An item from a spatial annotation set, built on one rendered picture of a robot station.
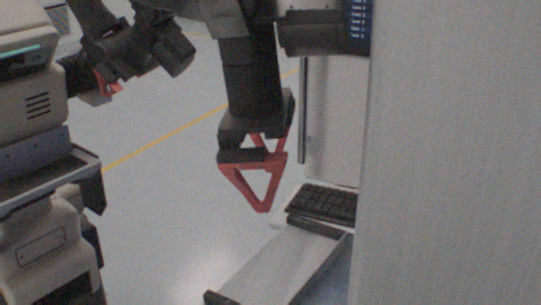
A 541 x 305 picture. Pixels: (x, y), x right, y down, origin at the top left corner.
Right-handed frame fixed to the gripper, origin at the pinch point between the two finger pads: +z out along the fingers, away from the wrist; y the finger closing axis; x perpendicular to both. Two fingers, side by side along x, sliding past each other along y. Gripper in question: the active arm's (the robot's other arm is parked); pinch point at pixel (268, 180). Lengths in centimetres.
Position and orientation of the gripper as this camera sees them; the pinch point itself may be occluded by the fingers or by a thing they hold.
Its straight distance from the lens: 56.5
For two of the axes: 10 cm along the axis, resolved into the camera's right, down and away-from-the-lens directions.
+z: 1.2, 8.7, 4.7
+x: -9.9, 0.5, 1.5
